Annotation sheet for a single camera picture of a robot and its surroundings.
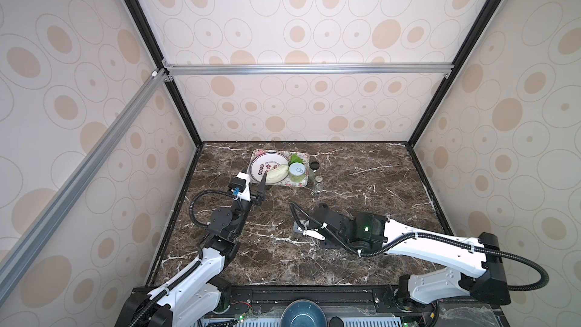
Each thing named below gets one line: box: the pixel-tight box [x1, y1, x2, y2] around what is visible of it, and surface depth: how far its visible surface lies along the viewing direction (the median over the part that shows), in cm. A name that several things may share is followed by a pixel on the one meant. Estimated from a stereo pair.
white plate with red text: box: [249, 152, 290, 184], surface depth 112 cm
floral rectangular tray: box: [246, 149, 310, 187], surface depth 106 cm
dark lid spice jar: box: [309, 161, 321, 181], surface depth 101 cm
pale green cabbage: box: [265, 164, 289, 184], surface depth 105 cm
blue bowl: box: [279, 298, 328, 327], surface depth 70 cm
